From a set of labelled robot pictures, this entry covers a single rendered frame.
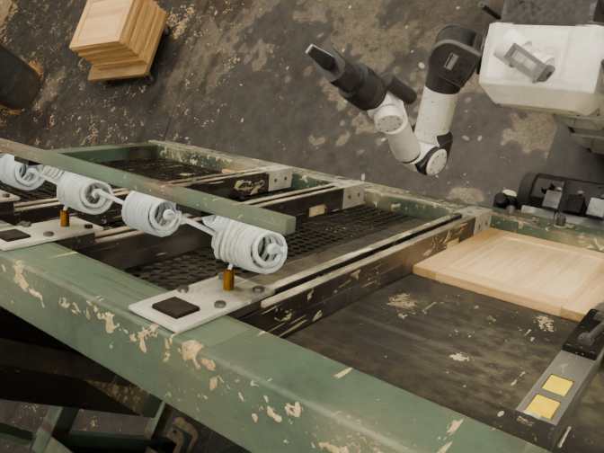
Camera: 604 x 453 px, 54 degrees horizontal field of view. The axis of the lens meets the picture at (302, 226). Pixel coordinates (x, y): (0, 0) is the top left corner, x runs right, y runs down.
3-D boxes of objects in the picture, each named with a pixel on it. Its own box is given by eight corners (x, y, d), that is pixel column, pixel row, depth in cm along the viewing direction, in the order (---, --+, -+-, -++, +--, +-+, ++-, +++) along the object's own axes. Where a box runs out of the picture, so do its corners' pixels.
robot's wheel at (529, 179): (519, 224, 257) (534, 182, 260) (531, 226, 254) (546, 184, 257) (511, 207, 240) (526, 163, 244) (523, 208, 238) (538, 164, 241)
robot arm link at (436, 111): (418, 147, 172) (435, 74, 158) (453, 167, 164) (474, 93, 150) (390, 157, 165) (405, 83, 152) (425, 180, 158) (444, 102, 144)
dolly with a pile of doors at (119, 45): (179, 22, 427) (140, -17, 394) (158, 85, 413) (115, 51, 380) (120, 31, 459) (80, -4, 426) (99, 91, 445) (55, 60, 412)
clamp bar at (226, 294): (495, 235, 169) (510, 151, 162) (176, 404, 76) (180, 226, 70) (462, 226, 175) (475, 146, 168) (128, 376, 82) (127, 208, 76)
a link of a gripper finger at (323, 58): (314, 42, 123) (333, 57, 127) (304, 54, 124) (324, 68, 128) (316, 45, 122) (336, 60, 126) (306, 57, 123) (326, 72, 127)
